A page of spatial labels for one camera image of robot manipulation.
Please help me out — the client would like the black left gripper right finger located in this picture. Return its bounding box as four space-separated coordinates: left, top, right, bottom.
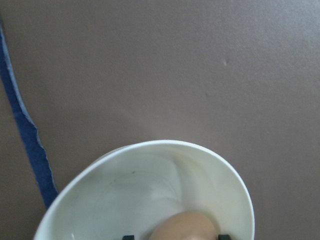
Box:
218 234 231 240

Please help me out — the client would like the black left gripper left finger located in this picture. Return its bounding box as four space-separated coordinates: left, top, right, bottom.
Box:
122 235 135 240

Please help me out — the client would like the brown egg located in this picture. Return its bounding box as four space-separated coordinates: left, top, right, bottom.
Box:
149 211 218 240

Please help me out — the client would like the white bowl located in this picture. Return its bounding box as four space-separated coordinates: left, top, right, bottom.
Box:
34 140 255 240

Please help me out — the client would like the blue tape strip lengthwise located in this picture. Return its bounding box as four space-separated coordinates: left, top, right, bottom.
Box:
0 23 59 209

